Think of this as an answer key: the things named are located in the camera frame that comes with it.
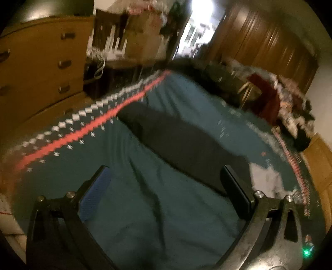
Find green patterned blanket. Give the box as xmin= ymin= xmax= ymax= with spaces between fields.
xmin=0 ymin=70 xmax=328 ymax=270

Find wooden dresser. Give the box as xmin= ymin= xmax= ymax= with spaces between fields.
xmin=0 ymin=16 xmax=96 ymax=148

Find dark cloth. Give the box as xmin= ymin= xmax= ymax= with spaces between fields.
xmin=292 ymin=128 xmax=312 ymax=153

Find black pants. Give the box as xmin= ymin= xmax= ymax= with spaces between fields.
xmin=117 ymin=101 xmax=287 ymax=199

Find pile of dark clothes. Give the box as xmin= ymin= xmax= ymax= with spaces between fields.
xmin=168 ymin=58 xmax=245 ymax=105

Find brown wooden wardrobe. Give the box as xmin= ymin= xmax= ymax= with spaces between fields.
xmin=207 ymin=2 xmax=319 ymax=92

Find dark wooden table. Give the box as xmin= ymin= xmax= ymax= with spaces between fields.
xmin=83 ymin=56 xmax=168 ymax=100

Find dark wooden chair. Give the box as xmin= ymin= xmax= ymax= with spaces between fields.
xmin=93 ymin=8 xmax=130 ymax=61

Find stacked cardboard boxes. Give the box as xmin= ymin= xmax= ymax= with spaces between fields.
xmin=124 ymin=9 xmax=168 ymax=61

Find white cables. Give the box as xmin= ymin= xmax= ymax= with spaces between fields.
xmin=86 ymin=45 xmax=106 ymax=80

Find black monitor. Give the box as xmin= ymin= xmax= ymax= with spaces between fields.
xmin=6 ymin=0 xmax=94 ymax=24

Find red cloth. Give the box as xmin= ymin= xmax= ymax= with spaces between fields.
xmin=246 ymin=73 xmax=281 ymax=123

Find wooden headboard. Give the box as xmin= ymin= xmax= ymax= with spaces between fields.
xmin=302 ymin=132 xmax=332 ymax=227

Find light wooden chair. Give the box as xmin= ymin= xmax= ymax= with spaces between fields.
xmin=237 ymin=81 xmax=261 ymax=110

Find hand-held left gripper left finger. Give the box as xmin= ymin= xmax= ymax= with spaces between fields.
xmin=26 ymin=165 xmax=117 ymax=270

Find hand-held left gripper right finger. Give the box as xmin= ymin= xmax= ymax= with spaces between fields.
xmin=215 ymin=165 xmax=304 ymax=270

